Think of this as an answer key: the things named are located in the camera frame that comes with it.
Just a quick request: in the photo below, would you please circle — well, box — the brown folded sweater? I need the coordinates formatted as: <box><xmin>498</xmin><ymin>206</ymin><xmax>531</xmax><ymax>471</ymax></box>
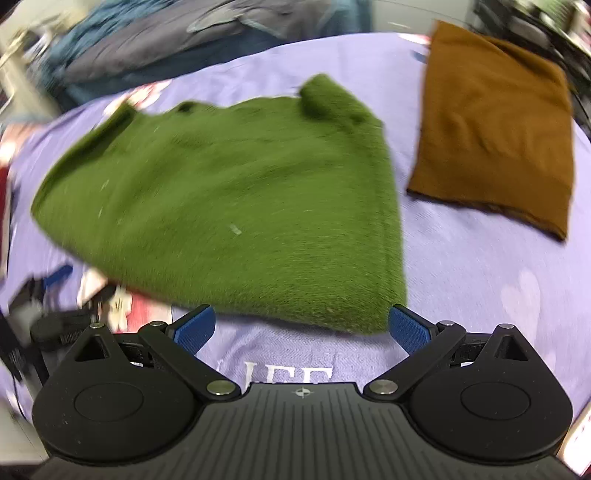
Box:
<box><xmin>406</xmin><ymin>19</ymin><xmax>576</xmax><ymax>241</ymax></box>

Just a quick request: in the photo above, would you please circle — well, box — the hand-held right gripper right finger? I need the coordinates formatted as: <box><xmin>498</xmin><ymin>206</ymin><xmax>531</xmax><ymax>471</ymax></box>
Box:
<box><xmin>364</xmin><ymin>305</ymin><xmax>532</xmax><ymax>401</ymax></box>

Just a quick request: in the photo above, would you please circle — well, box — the purple floral bedsheet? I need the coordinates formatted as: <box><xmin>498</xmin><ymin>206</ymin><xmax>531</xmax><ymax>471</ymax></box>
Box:
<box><xmin>0</xmin><ymin>31</ymin><xmax>591</xmax><ymax>444</ymax></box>

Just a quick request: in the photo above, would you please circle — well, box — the black metal shelf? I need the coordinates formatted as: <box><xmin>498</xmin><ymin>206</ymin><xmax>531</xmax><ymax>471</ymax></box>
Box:
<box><xmin>471</xmin><ymin>0</ymin><xmax>591</xmax><ymax>97</ymax></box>

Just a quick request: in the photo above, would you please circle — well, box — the red object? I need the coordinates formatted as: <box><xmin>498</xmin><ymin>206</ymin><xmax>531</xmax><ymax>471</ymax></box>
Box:
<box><xmin>0</xmin><ymin>165</ymin><xmax>16</xmax><ymax>280</ymax></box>

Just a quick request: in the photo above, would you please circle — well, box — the blue padded jacket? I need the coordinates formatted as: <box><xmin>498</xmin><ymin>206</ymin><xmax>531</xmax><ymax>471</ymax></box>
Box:
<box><xmin>44</xmin><ymin>0</ymin><xmax>125</xmax><ymax>79</ymax></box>

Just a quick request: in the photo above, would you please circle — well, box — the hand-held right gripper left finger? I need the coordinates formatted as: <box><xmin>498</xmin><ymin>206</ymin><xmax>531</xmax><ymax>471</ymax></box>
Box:
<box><xmin>74</xmin><ymin>304</ymin><xmax>242</xmax><ymax>401</ymax></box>

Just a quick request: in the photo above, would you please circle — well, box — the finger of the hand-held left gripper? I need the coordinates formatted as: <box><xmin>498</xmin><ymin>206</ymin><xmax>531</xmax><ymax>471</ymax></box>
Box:
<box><xmin>21</xmin><ymin>264</ymin><xmax>75</xmax><ymax>297</ymax></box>

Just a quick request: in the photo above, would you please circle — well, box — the grey jacket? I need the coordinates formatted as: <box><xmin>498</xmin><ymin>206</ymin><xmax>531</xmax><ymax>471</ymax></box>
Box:
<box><xmin>62</xmin><ymin>0</ymin><xmax>370</xmax><ymax>95</ymax></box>

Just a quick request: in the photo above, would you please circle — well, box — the green knit cardigan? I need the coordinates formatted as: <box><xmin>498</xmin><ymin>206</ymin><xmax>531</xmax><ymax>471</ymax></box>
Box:
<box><xmin>30</xmin><ymin>74</ymin><xmax>409</xmax><ymax>334</ymax></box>

